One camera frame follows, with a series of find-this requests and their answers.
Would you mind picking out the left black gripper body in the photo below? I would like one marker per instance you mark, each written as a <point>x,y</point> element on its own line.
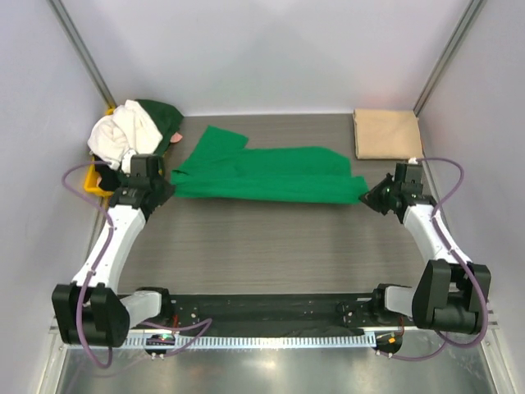
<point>157,180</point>

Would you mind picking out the yellow plastic bin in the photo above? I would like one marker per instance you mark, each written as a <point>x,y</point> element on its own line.
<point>90,184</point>

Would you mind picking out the bright green t-shirt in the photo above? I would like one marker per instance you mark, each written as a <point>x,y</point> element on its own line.
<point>222,166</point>

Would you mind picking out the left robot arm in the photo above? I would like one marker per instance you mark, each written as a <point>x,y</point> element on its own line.
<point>88,310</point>

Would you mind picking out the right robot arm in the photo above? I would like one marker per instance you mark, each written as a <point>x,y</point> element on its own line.
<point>452,293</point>

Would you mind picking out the dark green t-shirt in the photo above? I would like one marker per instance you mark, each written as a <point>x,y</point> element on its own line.
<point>167,119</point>

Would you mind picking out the folded beige t-shirt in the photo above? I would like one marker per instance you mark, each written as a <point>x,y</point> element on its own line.
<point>386,135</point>

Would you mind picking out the pink garment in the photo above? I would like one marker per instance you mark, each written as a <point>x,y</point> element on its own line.
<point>176,138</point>

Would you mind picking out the white t-shirt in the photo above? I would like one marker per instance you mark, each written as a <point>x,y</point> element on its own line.
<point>128,128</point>

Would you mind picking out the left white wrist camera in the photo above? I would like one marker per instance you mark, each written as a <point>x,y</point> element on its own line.
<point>123,165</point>

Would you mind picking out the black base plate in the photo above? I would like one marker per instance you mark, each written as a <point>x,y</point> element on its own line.
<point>283,315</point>

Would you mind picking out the white slotted cable duct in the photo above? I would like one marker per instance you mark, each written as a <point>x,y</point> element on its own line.
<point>164,341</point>

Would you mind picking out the right aluminium frame post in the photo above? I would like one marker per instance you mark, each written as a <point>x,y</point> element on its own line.
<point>459,34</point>

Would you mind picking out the aluminium frame post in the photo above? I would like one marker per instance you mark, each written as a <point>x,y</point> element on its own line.
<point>68,25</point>
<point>459,34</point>

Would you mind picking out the left aluminium frame post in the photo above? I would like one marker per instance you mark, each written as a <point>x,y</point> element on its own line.
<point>68,25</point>

